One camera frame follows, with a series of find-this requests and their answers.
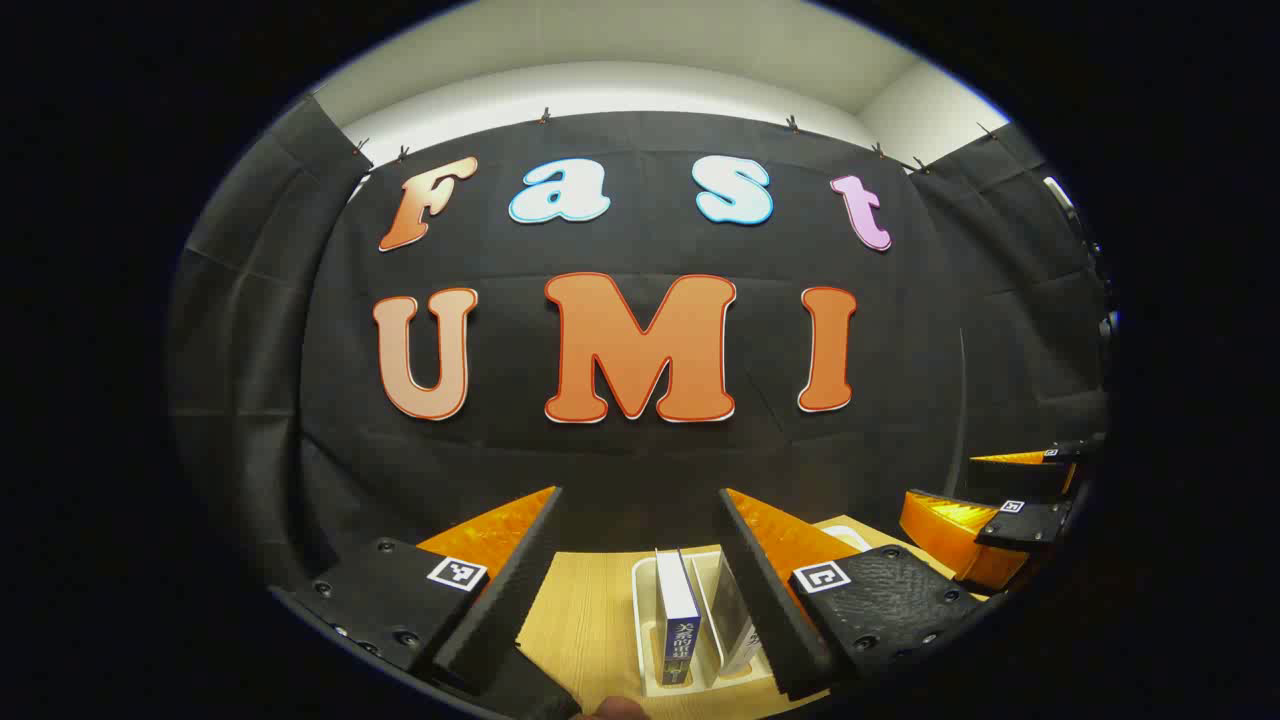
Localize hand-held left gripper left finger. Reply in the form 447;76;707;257
285;486;581;696

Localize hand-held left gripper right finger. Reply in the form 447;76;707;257
716;488;986;701

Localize white book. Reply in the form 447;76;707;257
712;575;769;679

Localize blue book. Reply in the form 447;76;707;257
655;548;703;687

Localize white bookshelf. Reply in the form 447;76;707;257
632;515;873;693

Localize row of small cloth clips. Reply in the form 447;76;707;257
350;106;1001;173

